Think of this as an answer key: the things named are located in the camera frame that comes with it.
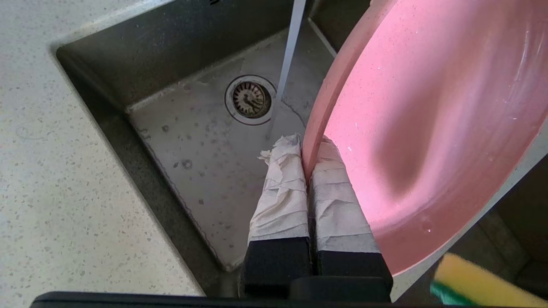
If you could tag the stainless steel sink basin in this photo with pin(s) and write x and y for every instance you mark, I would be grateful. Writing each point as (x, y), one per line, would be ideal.
(192, 149)

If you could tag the round metal drain strainer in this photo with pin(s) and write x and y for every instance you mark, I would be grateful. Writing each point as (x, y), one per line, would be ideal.
(251, 99)

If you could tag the yellow green sponge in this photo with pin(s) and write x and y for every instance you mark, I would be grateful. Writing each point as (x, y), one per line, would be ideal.
(479, 282)

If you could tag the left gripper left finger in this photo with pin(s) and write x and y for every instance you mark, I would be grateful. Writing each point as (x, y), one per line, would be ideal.
(280, 205)

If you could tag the running water stream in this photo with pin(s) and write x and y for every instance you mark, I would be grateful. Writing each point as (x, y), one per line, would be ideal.
(291, 42)

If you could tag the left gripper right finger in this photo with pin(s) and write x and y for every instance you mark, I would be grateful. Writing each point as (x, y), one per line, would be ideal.
(338, 222)

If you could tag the pink plate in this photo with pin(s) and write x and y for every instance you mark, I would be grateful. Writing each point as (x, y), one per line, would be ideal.
(428, 107)

